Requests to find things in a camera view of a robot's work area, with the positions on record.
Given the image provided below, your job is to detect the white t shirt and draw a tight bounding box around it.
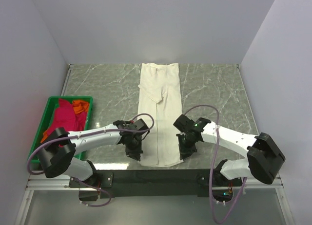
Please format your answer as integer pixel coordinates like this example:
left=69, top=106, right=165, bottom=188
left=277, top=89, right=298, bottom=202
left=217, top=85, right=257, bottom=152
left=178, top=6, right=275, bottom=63
left=137, top=63, right=182, bottom=167

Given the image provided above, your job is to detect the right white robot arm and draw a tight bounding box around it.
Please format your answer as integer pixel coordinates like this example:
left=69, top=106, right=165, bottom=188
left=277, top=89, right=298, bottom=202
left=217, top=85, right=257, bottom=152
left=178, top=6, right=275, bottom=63
left=174, top=114, right=286, bottom=186

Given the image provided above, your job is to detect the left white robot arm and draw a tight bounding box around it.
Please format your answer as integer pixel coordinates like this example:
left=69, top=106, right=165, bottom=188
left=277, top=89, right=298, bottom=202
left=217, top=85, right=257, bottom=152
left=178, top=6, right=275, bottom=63
left=37, top=119, right=149, bottom=187

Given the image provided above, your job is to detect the black base beam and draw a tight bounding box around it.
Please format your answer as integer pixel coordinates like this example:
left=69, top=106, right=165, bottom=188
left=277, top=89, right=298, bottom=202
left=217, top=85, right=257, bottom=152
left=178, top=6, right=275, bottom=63
left=68, top=168, right=242, bottom=199

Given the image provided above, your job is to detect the orange t shirt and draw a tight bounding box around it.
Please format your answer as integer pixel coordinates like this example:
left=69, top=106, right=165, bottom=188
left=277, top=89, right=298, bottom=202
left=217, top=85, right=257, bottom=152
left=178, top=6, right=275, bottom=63
left=40, top=100, right=90, bottom=143

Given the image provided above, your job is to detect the green plastic bin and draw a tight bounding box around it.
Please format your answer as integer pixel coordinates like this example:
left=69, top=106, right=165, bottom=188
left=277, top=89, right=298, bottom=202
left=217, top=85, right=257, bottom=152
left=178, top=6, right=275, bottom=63
left=26, top=95, right=95, bottom=164

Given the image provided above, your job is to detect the aluminium frame rail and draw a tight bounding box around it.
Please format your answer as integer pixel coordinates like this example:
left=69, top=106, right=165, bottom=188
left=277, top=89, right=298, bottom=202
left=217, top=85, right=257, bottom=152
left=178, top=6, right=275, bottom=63
left=15, top=167, right=283, bottom=225

